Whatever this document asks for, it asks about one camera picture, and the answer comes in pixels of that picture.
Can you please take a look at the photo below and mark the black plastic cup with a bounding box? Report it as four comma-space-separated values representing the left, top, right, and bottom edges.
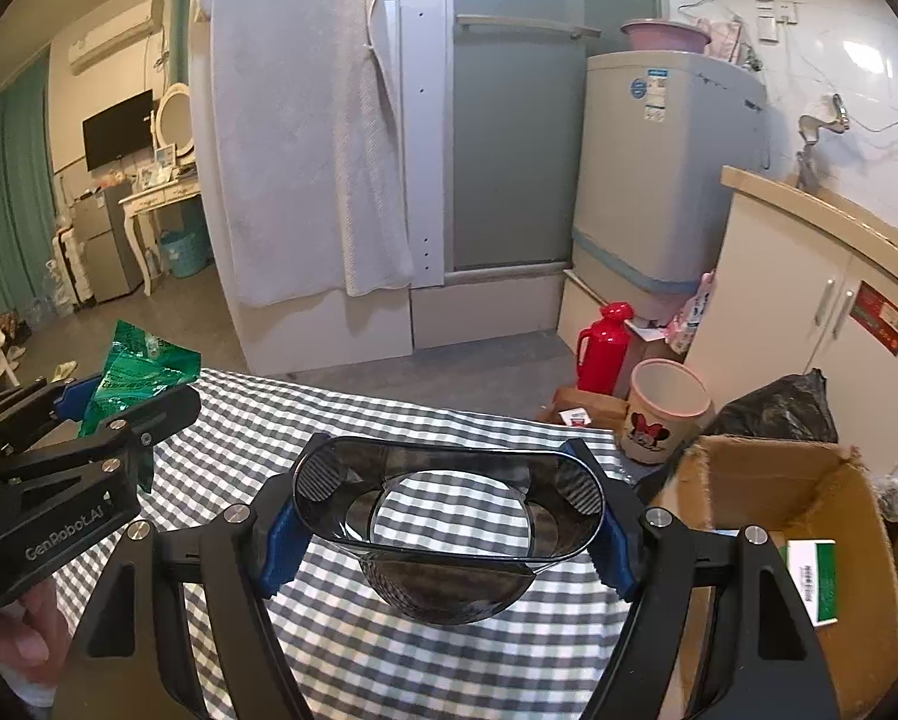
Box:
293, 437, 602, 628

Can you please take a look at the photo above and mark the red thermos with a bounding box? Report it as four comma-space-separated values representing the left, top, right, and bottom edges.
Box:
576, 302, 634, 395

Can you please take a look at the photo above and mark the white air conditioner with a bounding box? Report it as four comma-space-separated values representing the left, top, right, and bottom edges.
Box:
68, 0, 164, 75

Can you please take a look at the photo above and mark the metal faucet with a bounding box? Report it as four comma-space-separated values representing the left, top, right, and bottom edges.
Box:
794, 92, 853, 191

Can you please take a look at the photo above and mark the black television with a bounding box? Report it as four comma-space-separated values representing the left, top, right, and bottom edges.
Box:
83, 89, 154, 171

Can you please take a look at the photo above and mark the white hanging towel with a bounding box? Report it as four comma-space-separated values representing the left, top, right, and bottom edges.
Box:
190, 0, 413, 307

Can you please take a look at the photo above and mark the small grey fridge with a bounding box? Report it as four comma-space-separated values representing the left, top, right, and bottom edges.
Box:
71, 182, 143, 302

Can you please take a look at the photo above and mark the grey washing machine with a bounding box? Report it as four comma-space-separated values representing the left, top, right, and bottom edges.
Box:
571, 50, 767, 325

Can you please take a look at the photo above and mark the pink waste bin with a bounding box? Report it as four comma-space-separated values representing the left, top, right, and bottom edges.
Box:
618, 358, 713, 466

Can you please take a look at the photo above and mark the pink basin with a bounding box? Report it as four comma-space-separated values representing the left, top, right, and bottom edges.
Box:
620, 18, 711, 54

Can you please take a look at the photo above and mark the small brown cardboard box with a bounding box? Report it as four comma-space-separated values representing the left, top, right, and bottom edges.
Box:
537, 387, 628, 431

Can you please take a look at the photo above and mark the white kitchen cabinet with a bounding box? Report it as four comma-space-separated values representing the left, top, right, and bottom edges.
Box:
685, 167, 898, 475

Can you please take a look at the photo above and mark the green snack packet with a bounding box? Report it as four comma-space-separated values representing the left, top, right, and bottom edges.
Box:
78, 320, 202, 494

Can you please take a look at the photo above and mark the checkered tablecloth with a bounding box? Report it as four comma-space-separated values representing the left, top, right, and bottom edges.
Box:
141, 369, 627, 718

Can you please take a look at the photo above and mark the green 666 medicine box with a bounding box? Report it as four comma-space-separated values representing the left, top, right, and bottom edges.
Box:
783, 539, 838, 628

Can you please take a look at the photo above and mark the teal laundry basket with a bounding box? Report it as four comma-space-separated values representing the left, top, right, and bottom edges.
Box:
159, 231, 208, 280

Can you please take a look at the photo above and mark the left hand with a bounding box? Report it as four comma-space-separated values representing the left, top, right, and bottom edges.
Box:
0, 577, 71, 688

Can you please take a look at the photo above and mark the black garbage bag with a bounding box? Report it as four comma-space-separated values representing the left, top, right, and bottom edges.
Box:
705, 367, 840, 444

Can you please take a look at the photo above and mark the white dressing table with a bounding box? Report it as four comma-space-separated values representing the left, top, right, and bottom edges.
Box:
118, 177, 202, 298

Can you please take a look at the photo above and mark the oval vanity mirror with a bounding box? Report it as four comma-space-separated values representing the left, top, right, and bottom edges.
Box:
151, 83, 195, 164

